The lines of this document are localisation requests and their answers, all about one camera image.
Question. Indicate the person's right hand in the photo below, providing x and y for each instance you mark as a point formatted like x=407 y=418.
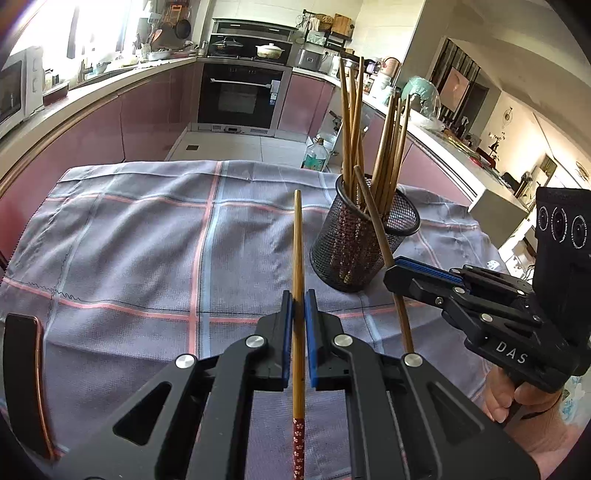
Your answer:
x=494 y=397

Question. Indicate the pink thermos jug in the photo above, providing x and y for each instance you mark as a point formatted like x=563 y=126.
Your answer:
x=390 y=74

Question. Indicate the teal dome cover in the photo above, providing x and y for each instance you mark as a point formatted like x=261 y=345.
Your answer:
x=421 y=94

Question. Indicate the wok with glass lid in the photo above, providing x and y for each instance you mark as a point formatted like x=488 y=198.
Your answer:
x=227 y=44

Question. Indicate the black mesh utensil holder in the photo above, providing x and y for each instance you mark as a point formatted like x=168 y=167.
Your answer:
x=332 y=258

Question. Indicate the red-ended wooden chopstick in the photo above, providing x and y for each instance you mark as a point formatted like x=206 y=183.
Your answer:
x=299 y=240
x=374 y=217

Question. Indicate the white casserole pot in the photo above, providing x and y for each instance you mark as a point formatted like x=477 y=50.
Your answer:
x=272 y=50

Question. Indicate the white microwave oven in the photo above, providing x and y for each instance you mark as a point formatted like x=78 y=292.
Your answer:
x=14 y=87

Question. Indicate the large plastic water bottle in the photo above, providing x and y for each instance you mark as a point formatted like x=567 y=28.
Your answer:
x=316 y=154

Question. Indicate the black range hood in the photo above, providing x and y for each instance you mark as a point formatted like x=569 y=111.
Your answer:
x=254 y=26

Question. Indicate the person's right forearm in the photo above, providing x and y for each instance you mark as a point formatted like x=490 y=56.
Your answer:
x=554 y=434

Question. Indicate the black built-in oven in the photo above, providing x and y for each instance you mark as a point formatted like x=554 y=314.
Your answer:
x=235 y=97

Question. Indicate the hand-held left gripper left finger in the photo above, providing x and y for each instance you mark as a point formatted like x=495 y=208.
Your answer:
x=287 y=323

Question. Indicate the bundle of wooden chopsticks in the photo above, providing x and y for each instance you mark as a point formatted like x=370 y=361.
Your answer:
x=385 y=180

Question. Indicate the pink kitchen cabinets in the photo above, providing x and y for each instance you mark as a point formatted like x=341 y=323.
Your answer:
x=152 y=115

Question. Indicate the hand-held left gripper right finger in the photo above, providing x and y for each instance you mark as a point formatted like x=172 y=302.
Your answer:
x=310 y=323

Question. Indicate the rose gold smartphone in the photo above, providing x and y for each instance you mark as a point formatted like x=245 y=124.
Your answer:
x=23 y=378

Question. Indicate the dark red bowl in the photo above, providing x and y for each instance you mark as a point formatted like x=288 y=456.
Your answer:
x=55 y=90

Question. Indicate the kitchen shelf rack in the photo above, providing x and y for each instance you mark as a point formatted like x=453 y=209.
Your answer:
x=323 y=41

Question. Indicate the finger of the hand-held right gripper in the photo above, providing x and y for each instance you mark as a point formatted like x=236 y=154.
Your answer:
x=429 y=271
x=415 y=288

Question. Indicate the grey checkered tablecloth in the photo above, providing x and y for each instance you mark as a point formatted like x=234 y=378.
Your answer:
x=138 y=254

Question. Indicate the hanging black pan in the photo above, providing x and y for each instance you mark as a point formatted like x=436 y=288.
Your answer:
x=183 y=28

